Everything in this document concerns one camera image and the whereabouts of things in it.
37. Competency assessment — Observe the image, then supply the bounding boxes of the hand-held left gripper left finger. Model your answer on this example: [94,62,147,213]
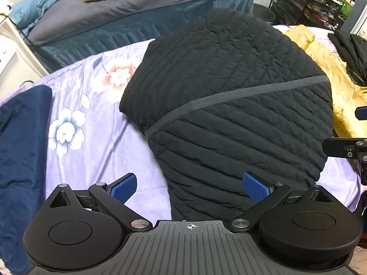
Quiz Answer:
[49,173,153,230]

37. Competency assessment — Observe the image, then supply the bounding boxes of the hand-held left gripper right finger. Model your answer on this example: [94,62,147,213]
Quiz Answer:
[229,171,332,233]

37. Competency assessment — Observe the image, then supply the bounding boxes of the black quilted jacket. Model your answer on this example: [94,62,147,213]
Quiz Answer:
[119,8,334,221]

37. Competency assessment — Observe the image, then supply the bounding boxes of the purple floral bedsheet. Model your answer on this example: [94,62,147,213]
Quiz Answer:
[0,24,362,224]

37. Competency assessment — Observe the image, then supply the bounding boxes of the black garment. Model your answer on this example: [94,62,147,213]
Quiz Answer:
[327,30,367,86]

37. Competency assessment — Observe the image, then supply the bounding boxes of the navy blue cloth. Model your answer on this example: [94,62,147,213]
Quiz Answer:
[0,84,62,264]

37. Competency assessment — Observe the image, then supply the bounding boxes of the black round bin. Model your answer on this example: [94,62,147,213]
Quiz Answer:
[252,3,277,25]

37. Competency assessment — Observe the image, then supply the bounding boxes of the grey bed sheet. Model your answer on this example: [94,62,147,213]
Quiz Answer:
[27,0,228,46]

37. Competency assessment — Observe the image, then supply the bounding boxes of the white cabinet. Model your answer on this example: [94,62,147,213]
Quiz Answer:
[0,14,49,98]

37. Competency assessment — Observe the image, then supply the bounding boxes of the blue pillow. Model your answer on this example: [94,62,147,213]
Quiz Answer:
[8,0,62,30]

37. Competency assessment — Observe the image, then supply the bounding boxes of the black wire rack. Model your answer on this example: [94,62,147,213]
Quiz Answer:
[270,0,349,32]

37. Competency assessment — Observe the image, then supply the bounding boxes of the black cable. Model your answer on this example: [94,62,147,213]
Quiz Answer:
[0,12,38,46]

